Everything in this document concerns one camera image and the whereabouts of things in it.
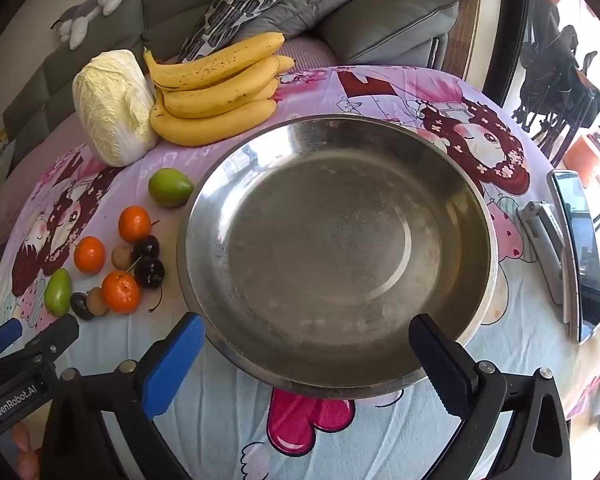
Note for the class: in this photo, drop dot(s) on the person's left hand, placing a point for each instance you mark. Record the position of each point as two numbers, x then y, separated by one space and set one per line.
27 455

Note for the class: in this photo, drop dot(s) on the brown longan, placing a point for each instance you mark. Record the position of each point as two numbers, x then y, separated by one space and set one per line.
120 256
98 302

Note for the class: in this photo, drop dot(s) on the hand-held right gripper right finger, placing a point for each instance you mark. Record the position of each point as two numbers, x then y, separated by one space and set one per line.
440 355

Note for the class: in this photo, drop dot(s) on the grey leather cushion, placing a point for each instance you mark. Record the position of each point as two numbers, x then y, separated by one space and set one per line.
390 25

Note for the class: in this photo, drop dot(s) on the yellow banana bunch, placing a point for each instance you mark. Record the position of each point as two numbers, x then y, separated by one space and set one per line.
215 100

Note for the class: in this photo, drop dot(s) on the stainless steel basin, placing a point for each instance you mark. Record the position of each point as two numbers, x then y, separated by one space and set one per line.
330 240

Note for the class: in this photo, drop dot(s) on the slim green jujube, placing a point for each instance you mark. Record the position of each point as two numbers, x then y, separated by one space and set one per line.
57 292

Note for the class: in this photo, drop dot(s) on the orange mandarin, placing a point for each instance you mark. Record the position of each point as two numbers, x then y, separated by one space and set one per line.
135 224
121 292
89 255

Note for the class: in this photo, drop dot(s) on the dark cherry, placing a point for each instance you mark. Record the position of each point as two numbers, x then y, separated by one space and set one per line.
150 272
146 248

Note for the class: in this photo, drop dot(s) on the dark plum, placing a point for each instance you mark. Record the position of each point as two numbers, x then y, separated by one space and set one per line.
81 306

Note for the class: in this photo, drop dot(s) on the napa cabbage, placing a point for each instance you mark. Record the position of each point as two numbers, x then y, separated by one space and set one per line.
112 110

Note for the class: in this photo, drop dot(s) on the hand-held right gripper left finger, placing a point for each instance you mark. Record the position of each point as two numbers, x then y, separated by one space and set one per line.
170 365

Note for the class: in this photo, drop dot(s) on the black and white patterned pillow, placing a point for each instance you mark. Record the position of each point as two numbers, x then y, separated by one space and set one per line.
230 10

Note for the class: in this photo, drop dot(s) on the pink cartoon printed tablecloth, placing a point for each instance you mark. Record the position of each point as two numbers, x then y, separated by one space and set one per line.
395 95

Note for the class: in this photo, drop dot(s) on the terracotta flower pot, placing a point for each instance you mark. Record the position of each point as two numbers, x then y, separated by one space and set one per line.
587 155

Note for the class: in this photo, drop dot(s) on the grey sofa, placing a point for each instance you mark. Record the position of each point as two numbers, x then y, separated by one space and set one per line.
45 85

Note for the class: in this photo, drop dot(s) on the black folding chair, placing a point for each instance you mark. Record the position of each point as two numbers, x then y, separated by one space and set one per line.
555 75

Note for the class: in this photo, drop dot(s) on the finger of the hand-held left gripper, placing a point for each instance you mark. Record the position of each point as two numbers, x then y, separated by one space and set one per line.
55 337
2 337

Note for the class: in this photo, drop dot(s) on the grey fabric pillow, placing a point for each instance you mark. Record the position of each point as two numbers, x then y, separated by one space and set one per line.
305 5

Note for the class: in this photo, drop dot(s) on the black smartphone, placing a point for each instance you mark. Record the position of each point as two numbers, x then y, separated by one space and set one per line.
582 260

